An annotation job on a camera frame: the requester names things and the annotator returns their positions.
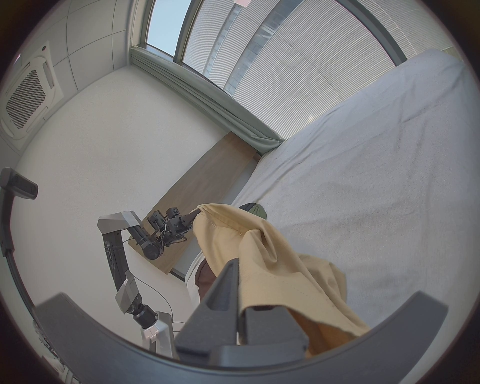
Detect black cable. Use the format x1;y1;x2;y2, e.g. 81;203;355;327
132;277;187;326

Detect grey-green curtain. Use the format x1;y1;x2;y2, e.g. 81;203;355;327
130;46;286;154

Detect window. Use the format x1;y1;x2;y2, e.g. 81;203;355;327
130;0;464;140

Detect brown shorts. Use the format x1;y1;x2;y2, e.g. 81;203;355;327
195;259;219;302

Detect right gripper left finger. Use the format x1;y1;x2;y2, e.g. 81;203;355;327
175;258;241;366

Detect tan shorts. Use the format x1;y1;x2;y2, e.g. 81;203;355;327
192;203;371;356

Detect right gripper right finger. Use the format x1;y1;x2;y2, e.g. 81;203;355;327
243;305;310;357

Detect white ceiling air vent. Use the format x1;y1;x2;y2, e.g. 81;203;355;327
0;50;64;140

